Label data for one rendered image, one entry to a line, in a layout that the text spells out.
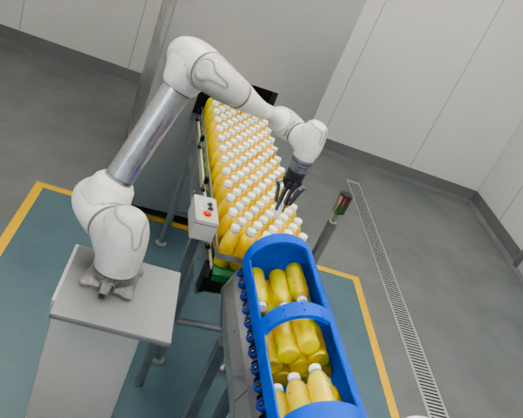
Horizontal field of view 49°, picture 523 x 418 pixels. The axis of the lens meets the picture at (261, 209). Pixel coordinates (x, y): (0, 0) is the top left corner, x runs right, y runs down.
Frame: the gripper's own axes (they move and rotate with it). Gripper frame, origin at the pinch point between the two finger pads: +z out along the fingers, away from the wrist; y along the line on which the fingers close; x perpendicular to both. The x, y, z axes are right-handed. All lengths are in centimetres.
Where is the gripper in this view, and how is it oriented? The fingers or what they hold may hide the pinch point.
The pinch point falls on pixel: (278, 210)
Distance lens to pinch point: 240.7
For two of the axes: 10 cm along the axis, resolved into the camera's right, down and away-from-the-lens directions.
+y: 9.2, 2.5, 2.9
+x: -1.2, -5.4, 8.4
